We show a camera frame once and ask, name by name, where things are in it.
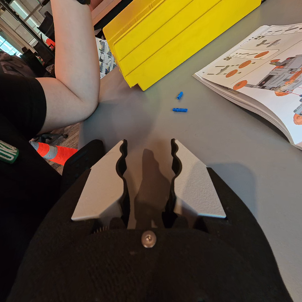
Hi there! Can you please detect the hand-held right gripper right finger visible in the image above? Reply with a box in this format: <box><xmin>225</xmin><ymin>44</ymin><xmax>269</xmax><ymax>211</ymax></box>
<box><xmin>162</xmin><ymin>138</ymin><xmax>227</xmax><ymax>229</ymax></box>

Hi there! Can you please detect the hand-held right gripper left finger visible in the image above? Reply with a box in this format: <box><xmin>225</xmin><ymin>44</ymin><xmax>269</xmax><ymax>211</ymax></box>
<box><xmin>71</xmin><ymin>139</ymin><xmax>131</xmax><ymax>228</ymax></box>

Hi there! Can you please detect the instruction booklet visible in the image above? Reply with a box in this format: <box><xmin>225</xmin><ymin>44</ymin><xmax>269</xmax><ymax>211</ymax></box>
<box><xmin>193</xmin><ymin>25</ymin><xmax>302</xmax><ymax>150</ymax></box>

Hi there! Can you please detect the yellow plastic bin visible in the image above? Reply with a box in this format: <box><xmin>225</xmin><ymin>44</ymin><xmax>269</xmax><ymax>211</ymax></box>
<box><xmin>103</xmin><ymin>0</ymin><xmax>262</xmax><ymax>91</ymax></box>

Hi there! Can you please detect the person's left forearm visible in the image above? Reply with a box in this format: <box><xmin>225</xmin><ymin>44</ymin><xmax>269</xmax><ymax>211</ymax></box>
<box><xmin>51</xmin><ymin>0</ymin><xmax>101</xmax><ymax>118</ymax></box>

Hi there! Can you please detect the grey desk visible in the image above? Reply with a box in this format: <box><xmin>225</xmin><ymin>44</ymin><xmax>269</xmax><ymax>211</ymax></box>
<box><xmin>78</xmin><ymin>0</ymin><xmax>302</xmax><ymax>302</ymax></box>

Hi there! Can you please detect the black chair base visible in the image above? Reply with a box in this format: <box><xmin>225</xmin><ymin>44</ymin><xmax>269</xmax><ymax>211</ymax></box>
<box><xmin>33</xmin><ymin>133</ymin><xmax>69</xmax><ymax>143</ymax></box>

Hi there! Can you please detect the person's black shirt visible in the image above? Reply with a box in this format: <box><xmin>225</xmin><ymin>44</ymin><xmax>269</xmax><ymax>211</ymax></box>
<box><xmin>0</xmin><ymin>71</ymin><xmax>64</xmax><ymax>302</ymax></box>

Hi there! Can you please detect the printed photo leaflet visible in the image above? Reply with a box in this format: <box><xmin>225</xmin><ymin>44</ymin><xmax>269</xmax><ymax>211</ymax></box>
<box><xmin>96</xmin><ymin>38</ymin><xmax>117</xmax><ymax>79</ymax></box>

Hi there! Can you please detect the black office chair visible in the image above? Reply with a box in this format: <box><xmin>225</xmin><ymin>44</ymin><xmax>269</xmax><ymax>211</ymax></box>
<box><xmin>38</xmin><ymin>11</ymin><xmax>56</xmax><ymax>43</ymax></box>

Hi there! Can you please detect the large window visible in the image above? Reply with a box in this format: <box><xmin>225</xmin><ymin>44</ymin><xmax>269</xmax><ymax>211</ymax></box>
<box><xmin>0</xmin><ymin>31</ymin><xmax>24</xmax><ymax>57</ymax></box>

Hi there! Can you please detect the brown table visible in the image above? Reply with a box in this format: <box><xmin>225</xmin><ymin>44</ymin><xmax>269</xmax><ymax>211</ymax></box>
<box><xmin>91</xmin><ymin>0</ymin><xmax>123</xmax><ymax>26</ymax></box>

